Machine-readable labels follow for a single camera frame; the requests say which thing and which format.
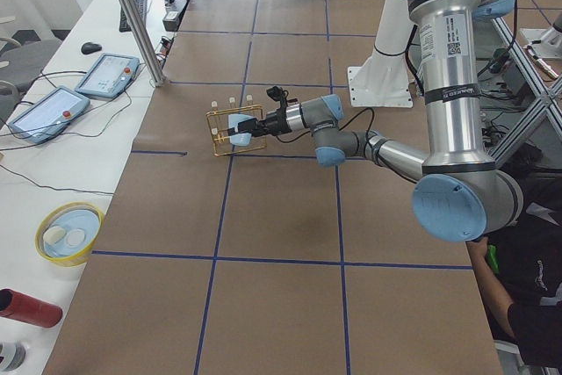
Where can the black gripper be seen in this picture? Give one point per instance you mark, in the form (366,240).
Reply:
(275,122)

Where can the light blue cup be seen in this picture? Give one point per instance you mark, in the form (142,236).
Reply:
(238,129)

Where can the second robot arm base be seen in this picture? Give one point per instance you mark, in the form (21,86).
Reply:
(545,43)

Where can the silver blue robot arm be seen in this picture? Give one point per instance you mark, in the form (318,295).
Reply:
(459,194)

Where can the far teach pendant tablet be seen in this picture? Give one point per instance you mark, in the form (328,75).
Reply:
(109,76)

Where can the teach pendant tablet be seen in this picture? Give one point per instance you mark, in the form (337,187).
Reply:
(50,116)
(109,76)

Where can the black computer mouse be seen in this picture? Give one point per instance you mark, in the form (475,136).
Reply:
(90,48)

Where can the near teach pendant tablet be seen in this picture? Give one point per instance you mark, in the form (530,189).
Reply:
(50,116)

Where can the yellow bowl with blue lid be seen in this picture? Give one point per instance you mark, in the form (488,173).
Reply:
(67,235)

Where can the red cylinder bottle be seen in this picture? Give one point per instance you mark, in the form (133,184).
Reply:
(24,308)

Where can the seated person in black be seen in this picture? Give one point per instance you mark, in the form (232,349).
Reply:
(518,272)

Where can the gold wire cup holder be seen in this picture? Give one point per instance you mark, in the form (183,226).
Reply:
(223,124)

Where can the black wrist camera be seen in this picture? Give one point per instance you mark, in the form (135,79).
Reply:
(278,94)

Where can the aluminium frame post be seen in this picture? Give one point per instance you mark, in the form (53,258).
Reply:
(143,41)

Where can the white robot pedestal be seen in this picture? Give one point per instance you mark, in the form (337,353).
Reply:
(382,81)

